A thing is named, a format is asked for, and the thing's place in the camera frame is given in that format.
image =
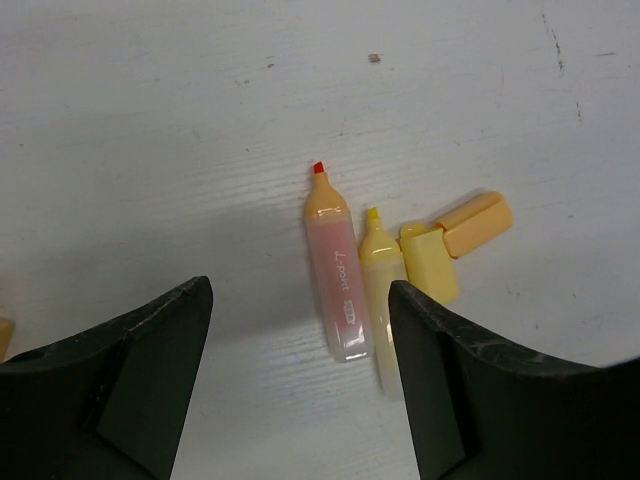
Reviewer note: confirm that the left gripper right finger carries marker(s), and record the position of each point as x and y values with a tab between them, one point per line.
481	406

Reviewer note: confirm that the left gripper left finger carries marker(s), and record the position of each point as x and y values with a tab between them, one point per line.
109	402

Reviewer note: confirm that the yellow highlighter cap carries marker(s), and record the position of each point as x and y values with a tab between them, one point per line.
428	264

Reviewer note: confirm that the pale yellow highlighter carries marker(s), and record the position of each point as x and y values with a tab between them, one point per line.
382	263

